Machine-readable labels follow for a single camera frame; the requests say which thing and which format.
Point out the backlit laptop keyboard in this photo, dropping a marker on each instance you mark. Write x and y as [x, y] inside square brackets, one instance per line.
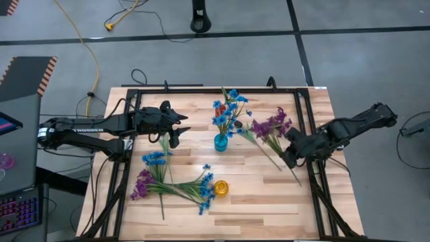
[20, 210]

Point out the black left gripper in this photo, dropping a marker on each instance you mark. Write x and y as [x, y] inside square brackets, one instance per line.
[154, 119]

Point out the red glass vase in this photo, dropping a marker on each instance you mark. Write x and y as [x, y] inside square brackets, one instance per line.
[221, 110]

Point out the yellow glass vase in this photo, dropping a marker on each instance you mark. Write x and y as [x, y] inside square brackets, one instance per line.
[221, 188]

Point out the blue flower bunch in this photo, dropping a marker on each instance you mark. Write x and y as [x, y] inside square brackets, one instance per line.
[221, 119]
[206, 191]
[154, 158]

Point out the black frame clamp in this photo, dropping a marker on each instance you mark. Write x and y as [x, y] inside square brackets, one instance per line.
[166, 85]
[271, 82]

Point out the pink round dish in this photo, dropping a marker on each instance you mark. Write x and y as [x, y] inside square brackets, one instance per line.
[6, 161]

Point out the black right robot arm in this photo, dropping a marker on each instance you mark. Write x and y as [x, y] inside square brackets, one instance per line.
[356, 126]

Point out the black flat bar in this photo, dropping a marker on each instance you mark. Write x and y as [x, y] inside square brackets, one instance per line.
[151, 85]

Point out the black floor device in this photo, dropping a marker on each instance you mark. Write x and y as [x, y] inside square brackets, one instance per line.
[416, 129]

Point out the dark screen with pink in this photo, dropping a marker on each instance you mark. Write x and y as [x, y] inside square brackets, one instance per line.
[8, 124]

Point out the black orange-striped floor mat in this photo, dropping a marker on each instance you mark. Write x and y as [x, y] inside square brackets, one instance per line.
[6, 5]
[23, 77]

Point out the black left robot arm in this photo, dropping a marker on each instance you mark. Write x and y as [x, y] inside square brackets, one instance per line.
[100, 126]

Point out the black stand base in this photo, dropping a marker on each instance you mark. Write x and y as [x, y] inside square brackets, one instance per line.
[200, 23]

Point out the black aluminium table frame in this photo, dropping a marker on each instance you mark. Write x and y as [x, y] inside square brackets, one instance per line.
[184, 91]

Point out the grey side desk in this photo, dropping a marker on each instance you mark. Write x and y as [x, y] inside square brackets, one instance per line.
[23, 151]

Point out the blue glass vase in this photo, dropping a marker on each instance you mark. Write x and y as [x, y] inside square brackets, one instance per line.
[220, 144]

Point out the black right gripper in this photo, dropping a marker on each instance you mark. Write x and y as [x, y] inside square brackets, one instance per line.
[309, 146]

